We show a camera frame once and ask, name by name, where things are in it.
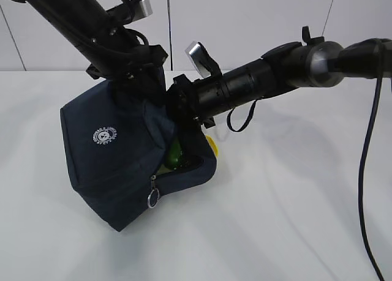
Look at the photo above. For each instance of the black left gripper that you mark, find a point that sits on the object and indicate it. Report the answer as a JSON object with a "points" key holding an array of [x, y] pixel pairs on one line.
{"points": [[128, 53]]}

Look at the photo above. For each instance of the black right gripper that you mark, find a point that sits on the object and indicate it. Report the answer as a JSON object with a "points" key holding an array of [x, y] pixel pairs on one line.
{"points": [[183, 107]]}

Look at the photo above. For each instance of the yellow lemon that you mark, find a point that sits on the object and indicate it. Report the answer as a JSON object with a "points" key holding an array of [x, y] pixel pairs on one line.
{"points": [[213, 145]]}

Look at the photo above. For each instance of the green cucumber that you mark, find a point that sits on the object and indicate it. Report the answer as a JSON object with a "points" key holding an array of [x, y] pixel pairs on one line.
{"points": [[174, 158]]}

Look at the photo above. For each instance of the navy blue lunch bag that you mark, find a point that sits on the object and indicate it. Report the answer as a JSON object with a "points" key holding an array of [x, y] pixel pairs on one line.
{"points": [[114, 145]]}

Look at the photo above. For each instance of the green lidded glass container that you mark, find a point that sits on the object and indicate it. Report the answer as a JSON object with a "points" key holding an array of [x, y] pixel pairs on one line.
{"points": [[164, 170]]}

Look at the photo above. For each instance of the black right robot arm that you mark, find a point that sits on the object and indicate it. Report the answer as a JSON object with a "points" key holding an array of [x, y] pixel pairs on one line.
{"points": [[311, 63]]}

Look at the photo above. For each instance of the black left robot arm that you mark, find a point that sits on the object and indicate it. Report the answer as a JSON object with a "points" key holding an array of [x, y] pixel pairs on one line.
{"points": [[79, 21]]}

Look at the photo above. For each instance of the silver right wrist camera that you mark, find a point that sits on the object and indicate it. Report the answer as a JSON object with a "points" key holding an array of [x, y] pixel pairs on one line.
{"points": [[204, 64]]}

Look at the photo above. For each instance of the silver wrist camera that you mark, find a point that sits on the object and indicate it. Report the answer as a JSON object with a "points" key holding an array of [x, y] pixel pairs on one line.
{"points": [[204, 64], [141, 9]]}

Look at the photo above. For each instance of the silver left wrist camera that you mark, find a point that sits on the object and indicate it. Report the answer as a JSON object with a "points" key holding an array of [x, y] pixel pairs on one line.
{"points": [[141, 9]]}

